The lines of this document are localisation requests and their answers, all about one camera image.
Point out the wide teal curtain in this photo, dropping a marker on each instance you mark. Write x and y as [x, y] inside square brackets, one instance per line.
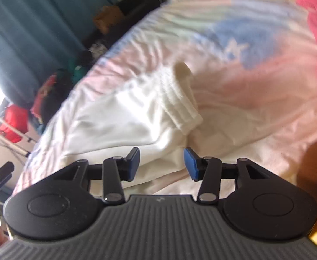
[25, 19]

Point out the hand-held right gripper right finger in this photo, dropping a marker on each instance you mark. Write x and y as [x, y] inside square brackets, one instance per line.
[191, 163]

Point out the cream white garment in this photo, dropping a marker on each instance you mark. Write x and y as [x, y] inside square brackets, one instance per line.
[115, 119]

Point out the black clothing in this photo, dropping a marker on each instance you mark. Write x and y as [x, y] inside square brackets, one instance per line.
[86, 57]

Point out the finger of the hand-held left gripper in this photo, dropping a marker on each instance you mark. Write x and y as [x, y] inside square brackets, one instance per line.
[5, 170]

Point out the silver stand with black head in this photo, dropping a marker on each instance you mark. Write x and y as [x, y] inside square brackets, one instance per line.
[12, 144]

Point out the patterned white cloth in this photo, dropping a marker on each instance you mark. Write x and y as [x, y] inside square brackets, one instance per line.
[98, 48]

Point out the pastel bed sheet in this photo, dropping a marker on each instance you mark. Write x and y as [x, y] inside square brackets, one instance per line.
[242, 100]

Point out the dark sofa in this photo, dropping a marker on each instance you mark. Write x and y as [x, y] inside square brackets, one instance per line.
[139, 0]

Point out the red bag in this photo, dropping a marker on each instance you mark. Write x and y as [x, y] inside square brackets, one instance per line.
[14, 122]

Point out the brown paper bag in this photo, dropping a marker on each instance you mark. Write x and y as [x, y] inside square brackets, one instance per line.
[108, 19]

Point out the green cloth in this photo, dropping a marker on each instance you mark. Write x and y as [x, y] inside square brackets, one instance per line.
[80, 71]

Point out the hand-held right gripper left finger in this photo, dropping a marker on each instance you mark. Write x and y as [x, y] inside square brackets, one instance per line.
[132, 165]

